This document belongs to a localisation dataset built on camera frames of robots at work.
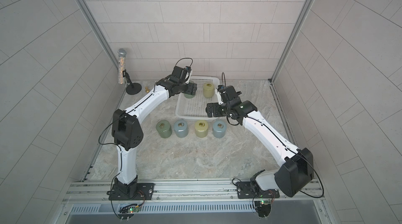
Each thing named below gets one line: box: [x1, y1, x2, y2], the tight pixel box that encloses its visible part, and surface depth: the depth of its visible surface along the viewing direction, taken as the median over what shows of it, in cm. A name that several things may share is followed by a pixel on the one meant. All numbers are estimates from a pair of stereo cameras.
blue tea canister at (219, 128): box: [212, 119, 227, 139], surface depth 86 cm
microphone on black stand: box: [117, 48, 142, 95], surface depth 97 cm
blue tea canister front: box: [173, 119, 189, 138], surface depth 86 cm
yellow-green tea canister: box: [194, 119, 209, 139], surface depth 86 cm
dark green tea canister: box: [155, 119, 173, 139], surface depth 86 cm
